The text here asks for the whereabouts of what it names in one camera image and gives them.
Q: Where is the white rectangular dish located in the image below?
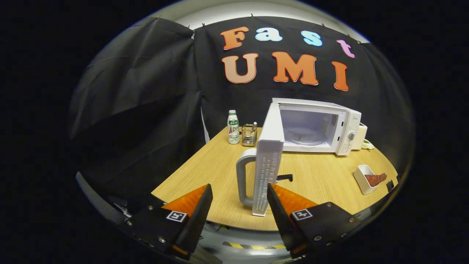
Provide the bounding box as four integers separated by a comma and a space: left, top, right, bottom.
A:
353, 164, 380, 195

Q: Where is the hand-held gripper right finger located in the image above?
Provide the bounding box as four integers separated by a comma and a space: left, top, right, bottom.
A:
266, 183, 363, 259

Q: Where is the white microwave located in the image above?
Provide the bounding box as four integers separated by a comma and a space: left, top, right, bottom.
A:
236, 97, 362, 217

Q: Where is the grey ribbed strip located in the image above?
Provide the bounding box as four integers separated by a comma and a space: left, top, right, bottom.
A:
75, 172, 127, 225

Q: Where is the red meat piece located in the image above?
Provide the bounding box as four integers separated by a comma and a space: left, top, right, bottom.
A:
365, 173, 388, 187

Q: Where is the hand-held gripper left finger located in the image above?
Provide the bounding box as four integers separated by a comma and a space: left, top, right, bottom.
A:
125, 183, 214, 260

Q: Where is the metal wire holder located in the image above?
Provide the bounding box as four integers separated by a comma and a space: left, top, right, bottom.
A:
241, 122, 258, 147

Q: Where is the white bottle with green label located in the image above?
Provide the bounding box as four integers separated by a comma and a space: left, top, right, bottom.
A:
227, 110, 240, 145

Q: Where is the yellow black hazard tape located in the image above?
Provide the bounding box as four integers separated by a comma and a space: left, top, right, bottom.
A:
222, 241, 286, 250

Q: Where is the glass microwave turntable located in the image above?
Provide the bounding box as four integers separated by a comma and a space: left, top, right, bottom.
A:
285, 126, 328, 146

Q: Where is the white box behind microwave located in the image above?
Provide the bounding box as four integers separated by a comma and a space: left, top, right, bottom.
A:
355, 123, 368, 150

